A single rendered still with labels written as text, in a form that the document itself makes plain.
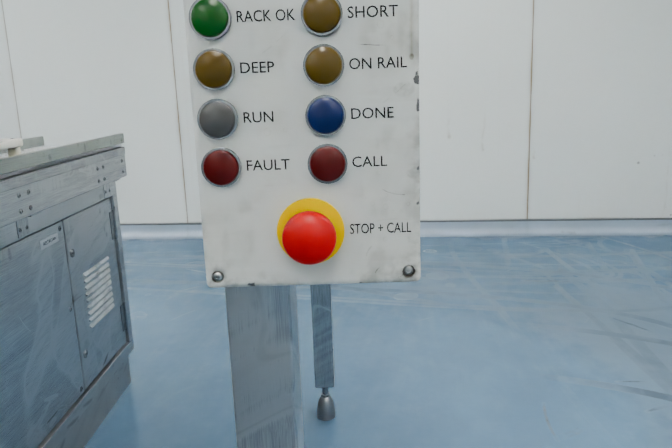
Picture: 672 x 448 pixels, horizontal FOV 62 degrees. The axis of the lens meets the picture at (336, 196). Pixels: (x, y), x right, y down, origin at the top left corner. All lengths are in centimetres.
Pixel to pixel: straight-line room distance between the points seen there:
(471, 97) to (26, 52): 306
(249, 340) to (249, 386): 5
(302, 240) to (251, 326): 15
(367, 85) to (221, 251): 17
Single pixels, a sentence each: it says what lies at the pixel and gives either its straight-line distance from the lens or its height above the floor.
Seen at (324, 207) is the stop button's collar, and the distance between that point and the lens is 43.
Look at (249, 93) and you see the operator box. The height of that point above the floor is 102.
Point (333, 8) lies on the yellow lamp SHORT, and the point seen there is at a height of 108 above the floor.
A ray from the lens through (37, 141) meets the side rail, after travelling 210.
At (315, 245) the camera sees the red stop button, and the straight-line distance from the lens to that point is 41.
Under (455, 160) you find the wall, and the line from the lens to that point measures 383.
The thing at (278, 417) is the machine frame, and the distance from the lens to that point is 57.
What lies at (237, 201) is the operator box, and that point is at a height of 94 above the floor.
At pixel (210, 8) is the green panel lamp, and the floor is 108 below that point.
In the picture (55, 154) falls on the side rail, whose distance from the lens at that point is 161.
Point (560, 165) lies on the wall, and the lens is 397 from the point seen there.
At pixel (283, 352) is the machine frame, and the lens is 54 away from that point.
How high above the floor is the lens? 102
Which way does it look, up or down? 11 degrees down
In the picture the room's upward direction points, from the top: 2 degrees counter-clockwise
